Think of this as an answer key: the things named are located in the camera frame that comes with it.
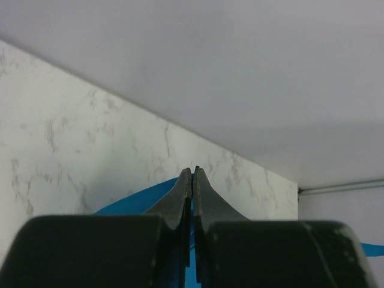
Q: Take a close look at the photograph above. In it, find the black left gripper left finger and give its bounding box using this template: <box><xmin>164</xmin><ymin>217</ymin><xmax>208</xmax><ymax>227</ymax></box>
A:
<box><xmin>1</xmin><ymin>168</ymin><xmax>191</xmax><ymax>287</ymax></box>

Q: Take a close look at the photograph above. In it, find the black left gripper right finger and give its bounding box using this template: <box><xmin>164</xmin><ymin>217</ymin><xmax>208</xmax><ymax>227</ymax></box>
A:
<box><xmin>193</xmin><ymin>167</ymin><xmax>377</xmax><ymax>287</ymax></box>

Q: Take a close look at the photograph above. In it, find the blue t shirt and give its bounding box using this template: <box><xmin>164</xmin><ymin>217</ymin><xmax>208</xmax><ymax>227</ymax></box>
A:
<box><xmin>93</xmin><ymin>176</ymin><xmax>384</xmax><ymax>288</ymax></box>

